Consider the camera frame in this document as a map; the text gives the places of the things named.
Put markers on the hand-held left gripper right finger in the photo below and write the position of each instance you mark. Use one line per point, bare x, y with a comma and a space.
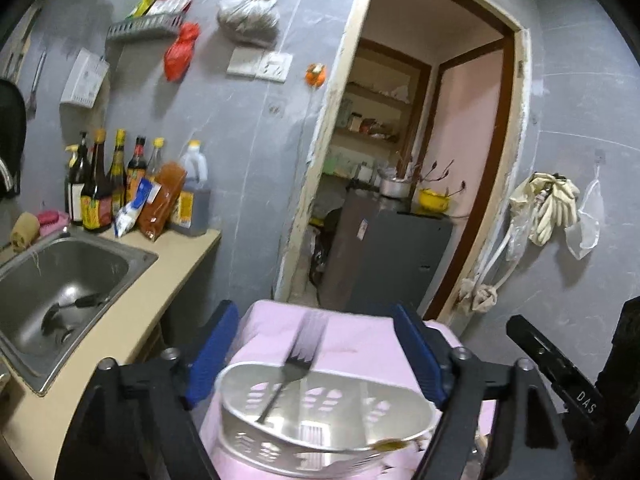
422, 360

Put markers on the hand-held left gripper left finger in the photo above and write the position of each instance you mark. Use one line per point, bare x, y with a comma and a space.
216, 347

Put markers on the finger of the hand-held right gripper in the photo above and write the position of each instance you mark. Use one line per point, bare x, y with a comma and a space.
550, 362

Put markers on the metal fork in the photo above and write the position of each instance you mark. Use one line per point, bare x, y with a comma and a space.
305, 340

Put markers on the white plastic utensil basket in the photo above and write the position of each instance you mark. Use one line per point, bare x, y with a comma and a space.
240, 442

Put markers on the metal spoon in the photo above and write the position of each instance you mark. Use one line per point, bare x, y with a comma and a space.
340, 453

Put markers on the pink cloth-covered table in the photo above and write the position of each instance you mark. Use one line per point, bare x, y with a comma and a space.
360, 340

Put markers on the beige kitchen counter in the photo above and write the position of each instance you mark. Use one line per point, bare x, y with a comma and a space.
150, 300

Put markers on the beige rag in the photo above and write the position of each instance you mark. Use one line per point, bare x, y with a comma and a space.
482, 297

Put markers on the grey cabinet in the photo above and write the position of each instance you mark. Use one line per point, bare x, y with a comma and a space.
390, 255

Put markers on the black kitchen utensil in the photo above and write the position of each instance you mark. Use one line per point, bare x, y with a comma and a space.
85, 301

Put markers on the clear plastic bag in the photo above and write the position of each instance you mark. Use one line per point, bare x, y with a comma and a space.
585, 225

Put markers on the plastic oil jug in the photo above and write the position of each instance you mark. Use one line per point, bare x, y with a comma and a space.
192, 195

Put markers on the orange seasoning packet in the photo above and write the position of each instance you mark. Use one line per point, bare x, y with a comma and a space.
162, 200

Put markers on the yellow bowl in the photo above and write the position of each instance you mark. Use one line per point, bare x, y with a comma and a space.
433, 201

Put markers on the blue and white packet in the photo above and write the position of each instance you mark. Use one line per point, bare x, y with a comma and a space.
132, 210

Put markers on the stainless steel sink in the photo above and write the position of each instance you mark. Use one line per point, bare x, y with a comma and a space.
75, 270

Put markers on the metal pot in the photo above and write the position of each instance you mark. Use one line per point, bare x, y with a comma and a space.
395, 186

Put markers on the row of sauce bottles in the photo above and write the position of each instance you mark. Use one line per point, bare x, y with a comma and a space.
97, 185

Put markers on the pink door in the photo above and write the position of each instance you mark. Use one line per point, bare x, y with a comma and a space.
470, 160

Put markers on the pink sponge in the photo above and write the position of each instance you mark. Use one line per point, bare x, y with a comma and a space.
52, 220

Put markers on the wooden shelf unit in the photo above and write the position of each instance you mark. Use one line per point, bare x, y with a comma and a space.
375, 97

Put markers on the red plastic bag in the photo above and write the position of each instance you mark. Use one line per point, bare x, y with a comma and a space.
180, 55

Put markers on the black hanging pan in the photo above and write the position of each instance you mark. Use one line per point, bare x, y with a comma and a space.
11, 130

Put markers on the hanging metal utensil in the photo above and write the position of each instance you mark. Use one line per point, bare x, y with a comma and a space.
36, 85

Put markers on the grey plastic bag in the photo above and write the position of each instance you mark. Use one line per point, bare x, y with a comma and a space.
247, 17

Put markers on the red and white packet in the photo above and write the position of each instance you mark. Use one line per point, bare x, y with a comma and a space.
172, 5

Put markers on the yellow green packet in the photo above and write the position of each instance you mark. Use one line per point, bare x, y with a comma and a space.
145, 2

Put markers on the white door frame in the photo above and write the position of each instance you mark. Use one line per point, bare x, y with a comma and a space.
305, 185

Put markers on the white wall socket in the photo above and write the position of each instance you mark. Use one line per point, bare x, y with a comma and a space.
275, 67

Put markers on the white wall switch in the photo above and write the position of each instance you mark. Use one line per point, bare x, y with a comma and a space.
245, 61

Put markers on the orange wall hook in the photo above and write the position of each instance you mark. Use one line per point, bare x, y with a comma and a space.
316, 75

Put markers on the white wall box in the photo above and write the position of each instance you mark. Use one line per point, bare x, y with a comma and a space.
82, 82

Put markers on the grey wall rack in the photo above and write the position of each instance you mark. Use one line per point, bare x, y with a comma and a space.
145, 27

